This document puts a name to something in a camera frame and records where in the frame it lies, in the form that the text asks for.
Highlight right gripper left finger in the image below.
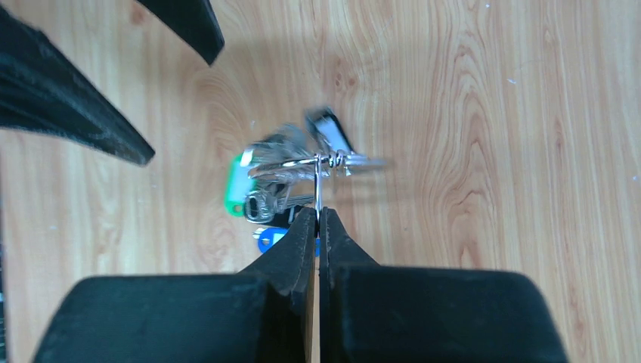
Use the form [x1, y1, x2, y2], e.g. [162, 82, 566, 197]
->
[34, 208, 317, 362]

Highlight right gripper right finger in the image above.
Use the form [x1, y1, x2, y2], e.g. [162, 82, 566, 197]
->
[319, 208, 568, 362]

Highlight blue key tag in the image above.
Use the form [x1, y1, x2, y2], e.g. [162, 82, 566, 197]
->
[252, 226, 321, 259]

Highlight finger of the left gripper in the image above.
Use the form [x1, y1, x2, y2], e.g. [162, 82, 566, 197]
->
[138, 0, 225, 66]
[1, 8, 155, 166]

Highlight metal keyring with keys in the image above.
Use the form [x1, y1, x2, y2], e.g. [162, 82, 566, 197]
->
[224, 107, 389, 228]

